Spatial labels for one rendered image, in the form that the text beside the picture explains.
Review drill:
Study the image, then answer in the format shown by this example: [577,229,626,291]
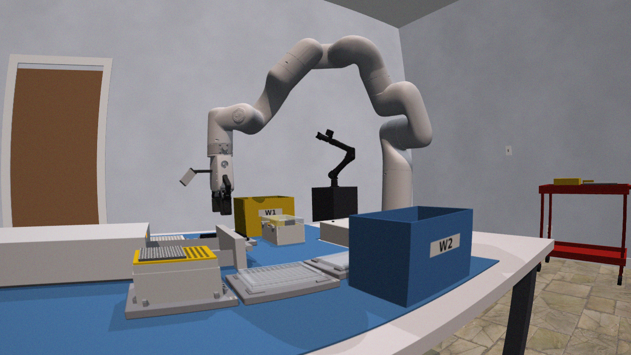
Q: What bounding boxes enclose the blue open-top bin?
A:
[349,206,473,308]

